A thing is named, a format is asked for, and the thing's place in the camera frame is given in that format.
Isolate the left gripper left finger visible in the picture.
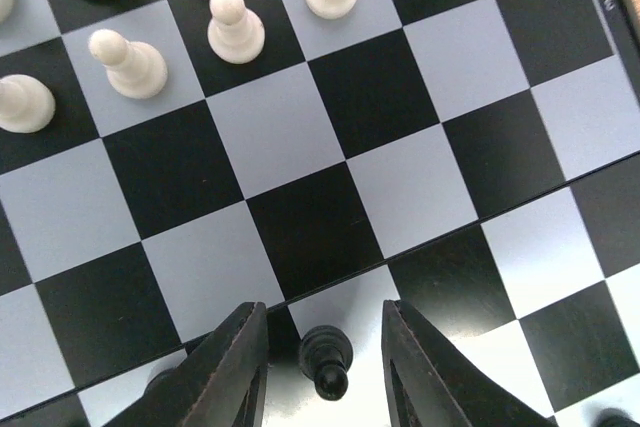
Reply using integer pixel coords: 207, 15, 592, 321
108, 302, 269, 427

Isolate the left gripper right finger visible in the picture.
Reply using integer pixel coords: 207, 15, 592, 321
381, 300, 553, 427

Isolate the black pawn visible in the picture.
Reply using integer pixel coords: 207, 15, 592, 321
298, 325, 354, 401
595, 409, 640, 427
144, 368, 174, 394

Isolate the black silver chess board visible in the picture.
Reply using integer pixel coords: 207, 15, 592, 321
1, 0, 639, 426

